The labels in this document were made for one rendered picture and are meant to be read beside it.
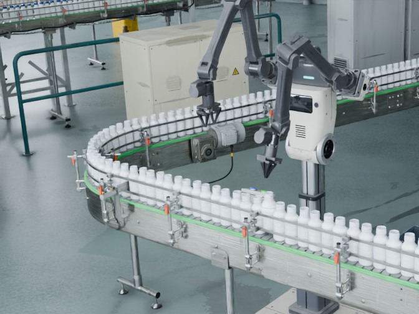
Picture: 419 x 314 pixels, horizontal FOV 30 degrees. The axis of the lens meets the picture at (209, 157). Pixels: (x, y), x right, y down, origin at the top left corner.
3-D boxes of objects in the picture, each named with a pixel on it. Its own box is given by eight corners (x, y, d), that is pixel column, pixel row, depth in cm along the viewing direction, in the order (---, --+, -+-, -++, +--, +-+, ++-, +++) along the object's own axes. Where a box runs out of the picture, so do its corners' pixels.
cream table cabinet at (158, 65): (219, 128, 842) (213, 19, 804) (252, 141, 791) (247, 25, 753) (127, 150, 789) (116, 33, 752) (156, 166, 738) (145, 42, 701)
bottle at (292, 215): (287, 238, 332) (287, 202, 326) (300, 240, 329) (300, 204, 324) (282, 244, 327) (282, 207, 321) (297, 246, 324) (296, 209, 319)
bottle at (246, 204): (239, 231, 342) (236, 196, 336) (244, 226, 347) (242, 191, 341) (251, 233, 339) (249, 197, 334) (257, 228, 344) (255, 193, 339)
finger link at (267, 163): (265, 179, 350) (269, 158, 349) (253, 176, 355) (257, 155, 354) (274, 179, 355) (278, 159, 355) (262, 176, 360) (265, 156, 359)
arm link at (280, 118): (302, 53, 322) (285, 41, 329) (290, 57, 319) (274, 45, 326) (292, 133, 350) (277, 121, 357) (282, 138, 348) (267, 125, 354)
